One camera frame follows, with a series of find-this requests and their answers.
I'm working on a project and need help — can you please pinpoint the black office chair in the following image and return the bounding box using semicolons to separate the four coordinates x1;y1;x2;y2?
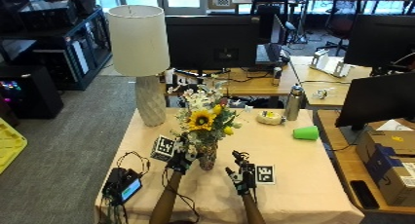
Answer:
316;0;363;56

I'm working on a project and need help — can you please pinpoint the black device with screen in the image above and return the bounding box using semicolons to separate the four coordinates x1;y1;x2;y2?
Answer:
101;167;143;206

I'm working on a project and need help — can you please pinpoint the large black computer monitor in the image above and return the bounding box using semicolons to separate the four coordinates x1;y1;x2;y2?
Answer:
343;14;415;72

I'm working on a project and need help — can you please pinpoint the patterned flower vase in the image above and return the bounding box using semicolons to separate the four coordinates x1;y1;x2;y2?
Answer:
197;142;219;171

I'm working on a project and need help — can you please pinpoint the green plastic cup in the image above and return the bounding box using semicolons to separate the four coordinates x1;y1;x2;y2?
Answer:
291;125;320;141

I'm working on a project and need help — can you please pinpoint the beige tablecloth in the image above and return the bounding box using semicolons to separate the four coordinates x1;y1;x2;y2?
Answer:
93;107;365;224

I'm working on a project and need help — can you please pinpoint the white marker cube glove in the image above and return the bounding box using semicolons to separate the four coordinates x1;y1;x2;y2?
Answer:
149;134;177;163
255;165;276;186

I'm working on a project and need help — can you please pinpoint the open laptop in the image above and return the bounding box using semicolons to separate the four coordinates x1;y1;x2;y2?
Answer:
254;14;291;66

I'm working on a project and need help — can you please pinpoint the black equipment rack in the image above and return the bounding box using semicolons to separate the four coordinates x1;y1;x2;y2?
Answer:
0;0;113;92

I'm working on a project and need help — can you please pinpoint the white marker cube right glove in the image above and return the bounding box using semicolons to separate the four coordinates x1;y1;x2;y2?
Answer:
255;165;276;186

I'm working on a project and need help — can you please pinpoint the cardboard box with blue tape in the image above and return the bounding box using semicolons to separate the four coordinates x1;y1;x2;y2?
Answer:
355;120;415;207

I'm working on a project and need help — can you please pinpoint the black angled monitor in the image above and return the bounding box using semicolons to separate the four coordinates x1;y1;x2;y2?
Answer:
335;71;415;131

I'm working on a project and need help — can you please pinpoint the white table lamp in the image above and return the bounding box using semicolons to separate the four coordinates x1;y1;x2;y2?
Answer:
106;4;171;128

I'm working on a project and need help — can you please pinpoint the white metal stand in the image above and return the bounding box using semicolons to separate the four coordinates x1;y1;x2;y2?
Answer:
308;50;352;78

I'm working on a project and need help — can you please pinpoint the wooden desk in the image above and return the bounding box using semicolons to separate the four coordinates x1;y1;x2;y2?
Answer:
162;56;377;109

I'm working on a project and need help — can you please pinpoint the white marker cube left glove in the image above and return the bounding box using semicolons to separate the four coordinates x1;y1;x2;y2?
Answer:
149;134;177;163

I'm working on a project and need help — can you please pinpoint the black smartphone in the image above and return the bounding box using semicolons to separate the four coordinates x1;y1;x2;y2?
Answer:
348;179;381;210

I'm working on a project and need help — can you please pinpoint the sunflower bouquet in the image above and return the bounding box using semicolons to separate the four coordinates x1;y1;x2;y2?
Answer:
167;75;243;150

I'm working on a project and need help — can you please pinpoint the black computer tower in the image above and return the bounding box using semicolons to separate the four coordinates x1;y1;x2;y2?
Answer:
0;65;65;120

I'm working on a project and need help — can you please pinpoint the black cable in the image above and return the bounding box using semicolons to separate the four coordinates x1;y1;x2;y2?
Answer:
115;150;151;178

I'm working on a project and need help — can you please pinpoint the clear plastic wrapper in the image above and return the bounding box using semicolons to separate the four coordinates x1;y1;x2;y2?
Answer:
311;87;339;100

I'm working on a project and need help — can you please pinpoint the silver water bottle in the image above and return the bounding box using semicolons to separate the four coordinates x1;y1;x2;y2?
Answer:
283;84;306;122

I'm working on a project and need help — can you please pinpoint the calibration marker board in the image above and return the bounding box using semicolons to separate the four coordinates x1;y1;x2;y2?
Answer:
206;0;236;10

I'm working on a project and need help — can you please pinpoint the person's right hand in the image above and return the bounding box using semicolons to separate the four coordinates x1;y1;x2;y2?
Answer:
224;150;258;196

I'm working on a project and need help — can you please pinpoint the small grey can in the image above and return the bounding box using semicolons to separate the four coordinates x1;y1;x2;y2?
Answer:
271;66;284;87

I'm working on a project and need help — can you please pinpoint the yellow plastic tray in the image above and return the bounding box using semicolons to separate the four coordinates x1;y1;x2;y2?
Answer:
0;117;28;175

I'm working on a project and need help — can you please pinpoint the person's left hand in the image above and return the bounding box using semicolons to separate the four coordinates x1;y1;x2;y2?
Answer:
165;134;201;175

